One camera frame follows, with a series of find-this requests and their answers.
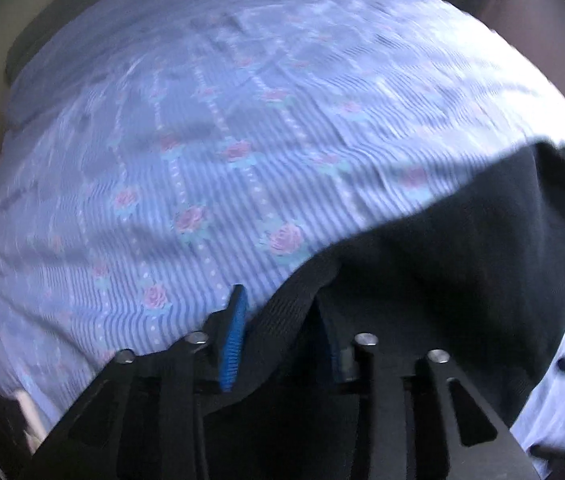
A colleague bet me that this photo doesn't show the folded black garment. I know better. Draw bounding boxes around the folded black garment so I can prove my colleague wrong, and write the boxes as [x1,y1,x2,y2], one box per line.
[0,396,32,479]

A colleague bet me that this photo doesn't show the blue floral bed sheet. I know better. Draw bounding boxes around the blue floral bed sheet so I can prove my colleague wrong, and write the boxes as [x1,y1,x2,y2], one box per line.
[0,0,565,479]

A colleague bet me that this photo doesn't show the black sweatpants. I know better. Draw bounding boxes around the black sweatpants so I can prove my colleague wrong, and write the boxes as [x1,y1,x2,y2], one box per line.
[204,142,565,479]

